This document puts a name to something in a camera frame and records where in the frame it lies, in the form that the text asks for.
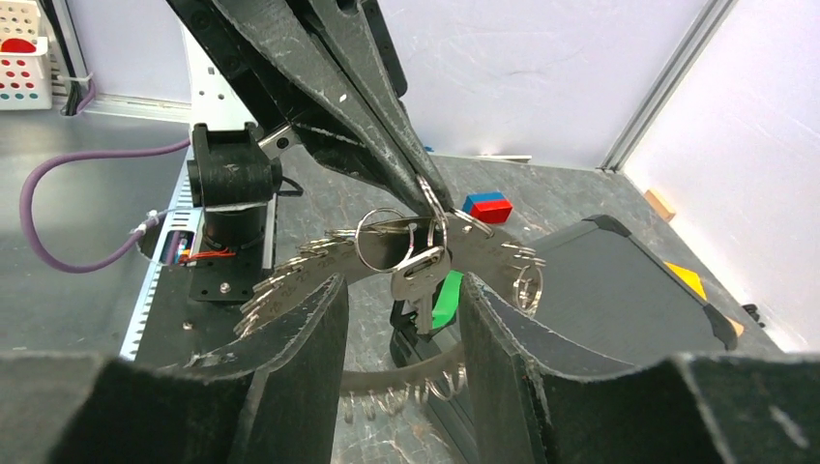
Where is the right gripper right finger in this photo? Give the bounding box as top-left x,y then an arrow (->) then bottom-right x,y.
459,274 -> 819,463

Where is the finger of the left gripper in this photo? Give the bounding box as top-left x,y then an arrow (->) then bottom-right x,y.
308,1 -> 453,212
170,1 -> 406,198

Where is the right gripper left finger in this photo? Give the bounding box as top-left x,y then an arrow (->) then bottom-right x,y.
1,275 -> 349,463

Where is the green key tag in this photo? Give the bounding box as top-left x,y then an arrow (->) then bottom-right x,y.
432,271 -> 463,330

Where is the metal disc keyring with rings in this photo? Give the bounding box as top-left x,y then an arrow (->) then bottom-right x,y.
234,203 -> 545,417

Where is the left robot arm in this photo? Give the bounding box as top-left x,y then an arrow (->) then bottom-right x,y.
171,1 -> 453,217

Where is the dark grey hard case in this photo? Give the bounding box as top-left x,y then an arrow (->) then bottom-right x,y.
391,214 -> 739,464

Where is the red blue brick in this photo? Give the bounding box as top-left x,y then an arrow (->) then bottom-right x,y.
461,191 -> 513,224

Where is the tan wooden block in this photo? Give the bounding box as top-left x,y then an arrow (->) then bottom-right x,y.
643,188 -> 677,222

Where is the white perforated basket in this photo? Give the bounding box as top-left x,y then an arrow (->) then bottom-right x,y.
1,1 -> 52,111

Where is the small black clip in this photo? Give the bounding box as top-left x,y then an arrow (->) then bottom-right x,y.
743,304 -> 766,328

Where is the white cable duct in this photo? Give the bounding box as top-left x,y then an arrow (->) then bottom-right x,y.
119,172 -> 201,361

